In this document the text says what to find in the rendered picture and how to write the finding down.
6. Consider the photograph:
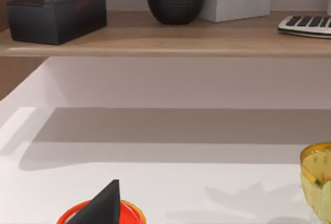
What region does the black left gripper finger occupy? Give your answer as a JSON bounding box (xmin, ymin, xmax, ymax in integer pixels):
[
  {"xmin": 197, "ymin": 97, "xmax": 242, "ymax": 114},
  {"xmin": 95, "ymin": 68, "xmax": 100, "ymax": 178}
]
[{"xmin": 66, "ymin": 179, "xmax": 121, "ymax": 224}]

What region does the red and orange ring stack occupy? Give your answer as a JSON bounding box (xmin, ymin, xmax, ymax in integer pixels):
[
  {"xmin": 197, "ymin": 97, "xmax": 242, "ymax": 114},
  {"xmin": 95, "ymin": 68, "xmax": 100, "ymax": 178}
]
[{"xmin": 56, "ymin": 199, "xmax": 148, "ymax": 224}]

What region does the white calculator with black keys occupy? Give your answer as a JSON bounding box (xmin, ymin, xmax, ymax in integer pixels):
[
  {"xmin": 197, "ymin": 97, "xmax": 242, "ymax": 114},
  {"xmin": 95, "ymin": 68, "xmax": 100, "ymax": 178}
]
[{"xmin": 278, "ymin": 15, "xmax": 331, "ymax": 39}]

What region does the wooden shelf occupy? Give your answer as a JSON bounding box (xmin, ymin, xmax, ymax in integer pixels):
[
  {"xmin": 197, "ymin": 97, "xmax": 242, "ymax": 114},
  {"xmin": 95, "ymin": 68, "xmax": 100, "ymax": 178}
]
[{"xmin": 0, "ymin": 0, "xmax": 331, "ymax": 101}]

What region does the black tissue box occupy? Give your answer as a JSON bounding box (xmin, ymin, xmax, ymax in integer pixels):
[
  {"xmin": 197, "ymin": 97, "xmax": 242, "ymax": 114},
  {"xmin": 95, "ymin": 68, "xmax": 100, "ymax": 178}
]
[{"xmin": 6, "ymin": 0, "xmax": 108, "ymax": 46}]

